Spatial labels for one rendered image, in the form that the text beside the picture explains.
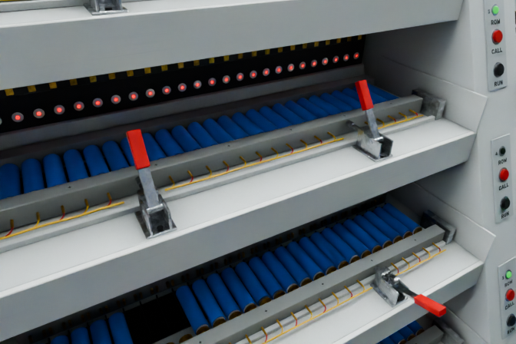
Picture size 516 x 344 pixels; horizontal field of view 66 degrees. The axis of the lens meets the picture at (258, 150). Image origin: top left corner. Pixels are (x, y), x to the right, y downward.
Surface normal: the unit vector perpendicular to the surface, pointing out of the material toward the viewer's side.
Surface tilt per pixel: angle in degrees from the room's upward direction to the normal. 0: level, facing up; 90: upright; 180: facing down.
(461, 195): 90
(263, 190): 22
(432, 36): 90
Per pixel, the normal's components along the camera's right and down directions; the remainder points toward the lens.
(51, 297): 0.49, 0.45
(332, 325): 0.01, -0.86
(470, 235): -0.87, 0.24
